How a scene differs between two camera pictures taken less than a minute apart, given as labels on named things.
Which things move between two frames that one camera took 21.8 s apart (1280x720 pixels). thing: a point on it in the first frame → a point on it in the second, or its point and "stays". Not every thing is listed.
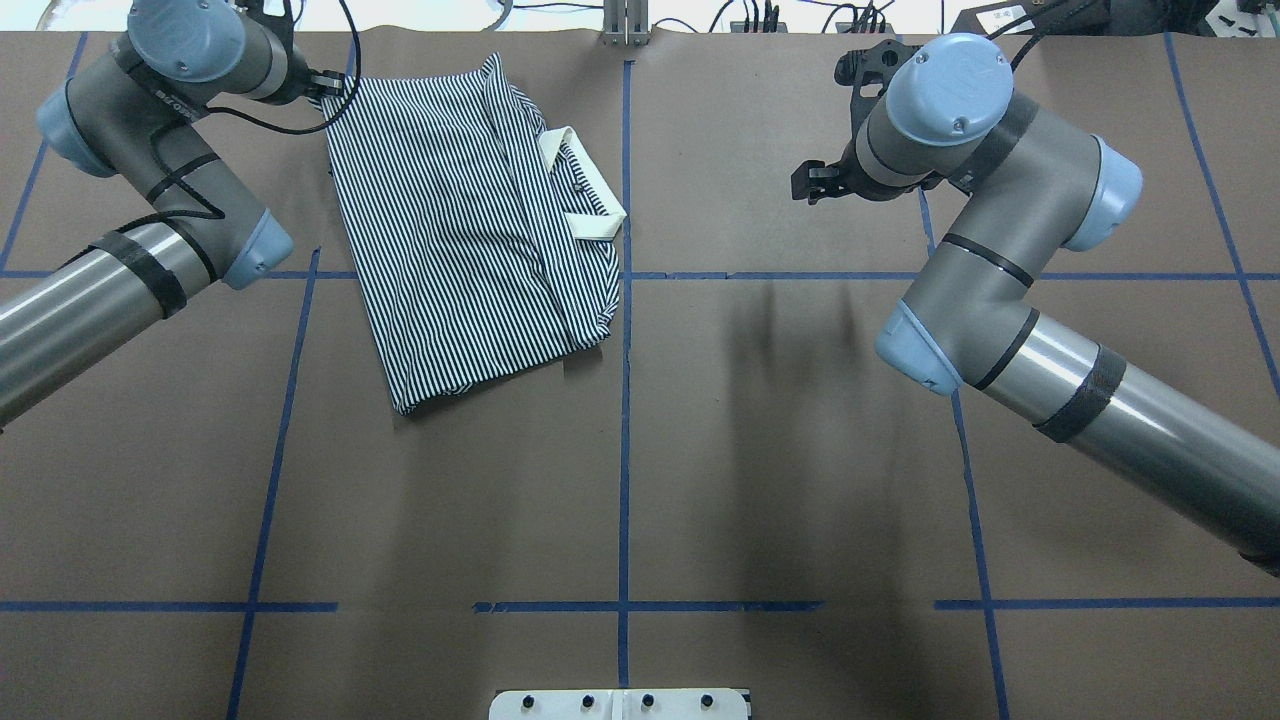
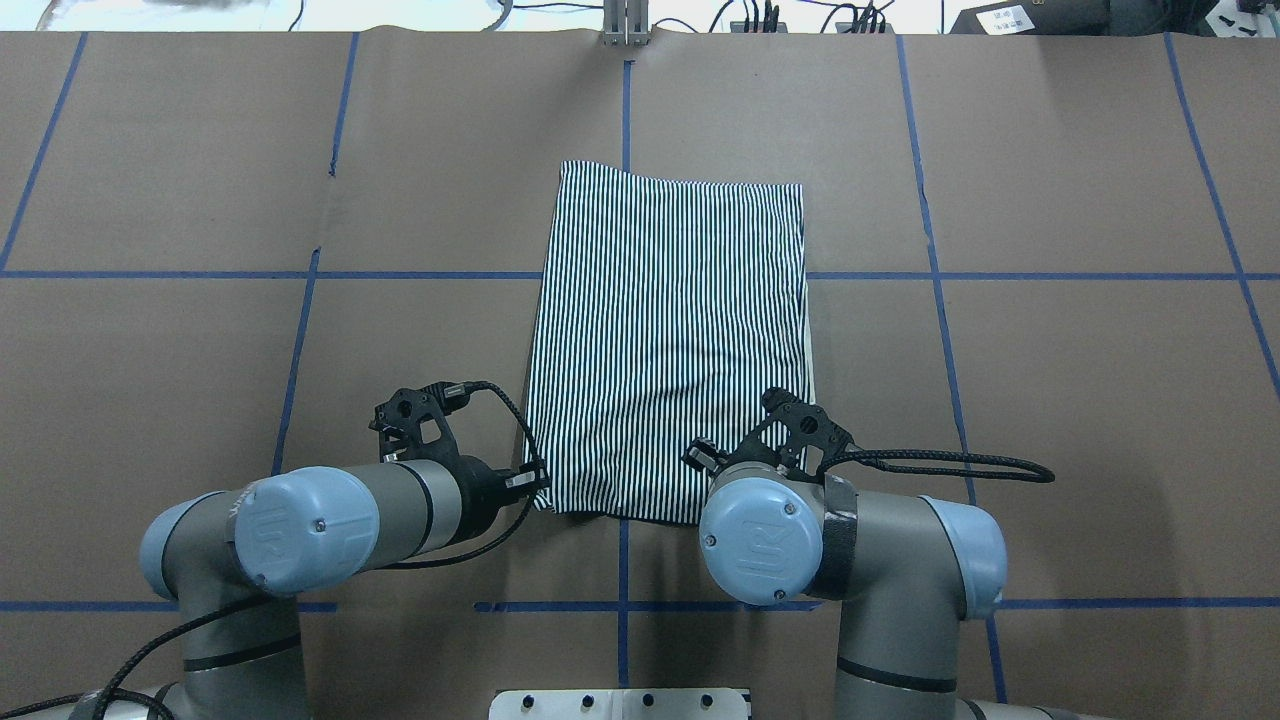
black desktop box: [1024, 17] stays
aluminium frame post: [626, 23] stays
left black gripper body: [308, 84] → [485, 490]
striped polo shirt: [485, 238] → [671, 310]
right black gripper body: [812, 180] → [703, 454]
